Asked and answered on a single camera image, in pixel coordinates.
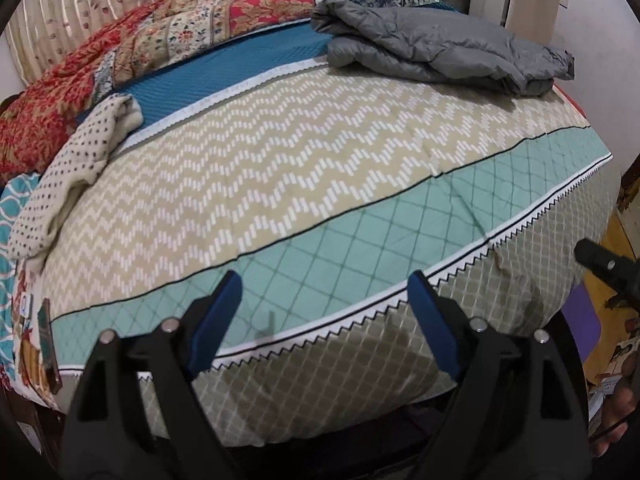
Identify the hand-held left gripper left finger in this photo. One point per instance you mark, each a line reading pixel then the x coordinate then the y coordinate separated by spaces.
pixel 225 305

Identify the teal circle print bedsheet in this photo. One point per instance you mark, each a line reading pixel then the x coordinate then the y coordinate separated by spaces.
pixel 15 300

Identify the red floral quilt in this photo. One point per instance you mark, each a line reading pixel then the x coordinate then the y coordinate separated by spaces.
pixel 60 100

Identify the cream polka dot cloth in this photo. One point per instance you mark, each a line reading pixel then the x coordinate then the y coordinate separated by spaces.
pixel 75 160

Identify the purple mat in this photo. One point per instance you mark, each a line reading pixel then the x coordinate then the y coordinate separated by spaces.
pixel 582 320

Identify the zigzag and teal patterned comforter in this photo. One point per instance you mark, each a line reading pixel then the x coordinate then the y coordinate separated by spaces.
pixel 300 170

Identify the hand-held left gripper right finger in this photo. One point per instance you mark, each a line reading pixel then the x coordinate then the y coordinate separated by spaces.
pixel 425 305

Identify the grey puffer jacket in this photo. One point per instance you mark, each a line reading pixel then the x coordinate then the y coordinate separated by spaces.
pixel 440 50

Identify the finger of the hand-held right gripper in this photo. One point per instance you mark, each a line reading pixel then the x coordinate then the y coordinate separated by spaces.
pixel 607 267

